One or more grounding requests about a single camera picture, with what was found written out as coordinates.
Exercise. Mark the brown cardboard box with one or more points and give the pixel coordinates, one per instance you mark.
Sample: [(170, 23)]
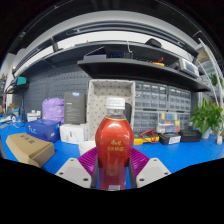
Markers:
[(28, 148)]

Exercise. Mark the purple plastic bag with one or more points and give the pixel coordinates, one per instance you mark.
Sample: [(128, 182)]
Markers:
[(53, 110)]

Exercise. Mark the green potted plant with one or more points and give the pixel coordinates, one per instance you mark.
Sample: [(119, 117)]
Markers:
[(208, 116)]

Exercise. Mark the clear organizer with coloured parts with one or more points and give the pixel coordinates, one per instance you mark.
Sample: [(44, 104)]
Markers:
[(169, 122)]

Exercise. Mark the beige dotted pegboard tray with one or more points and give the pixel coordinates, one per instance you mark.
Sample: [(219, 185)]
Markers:
[(100, 91)]

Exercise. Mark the red drink bottle white cap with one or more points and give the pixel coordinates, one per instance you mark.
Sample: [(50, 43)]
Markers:
[(114, 140)]

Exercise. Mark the white cardboard box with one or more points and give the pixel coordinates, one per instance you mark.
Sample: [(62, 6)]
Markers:
[(72, 133)]

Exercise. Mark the black box with white label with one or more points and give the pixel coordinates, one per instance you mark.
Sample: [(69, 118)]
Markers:
[(170, 139)]

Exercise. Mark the dark wall shelf unit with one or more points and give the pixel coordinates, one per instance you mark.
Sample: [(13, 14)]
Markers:
[(133, 68)]

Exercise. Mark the black flat case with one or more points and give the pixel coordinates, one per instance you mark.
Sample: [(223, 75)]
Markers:
[(190, 136)]

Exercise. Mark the small white box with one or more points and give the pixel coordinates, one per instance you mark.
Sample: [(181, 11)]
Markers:
[(33, 116)]

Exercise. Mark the blue cardboard box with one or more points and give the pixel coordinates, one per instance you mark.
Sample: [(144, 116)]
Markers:
[(43, 130)]

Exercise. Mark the grey small-parts drawer cabinet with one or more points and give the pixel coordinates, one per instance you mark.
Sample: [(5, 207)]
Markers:
[(179, 99), (150, 96), (145, 120)]

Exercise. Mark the dark grey upright box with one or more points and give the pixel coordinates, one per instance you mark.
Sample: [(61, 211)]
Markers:
[(74, 108)]

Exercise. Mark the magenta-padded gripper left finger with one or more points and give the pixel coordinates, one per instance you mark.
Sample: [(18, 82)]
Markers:
[(71, 171)]

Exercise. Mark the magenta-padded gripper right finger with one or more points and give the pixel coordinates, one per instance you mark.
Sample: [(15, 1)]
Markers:
[(151, 170)]

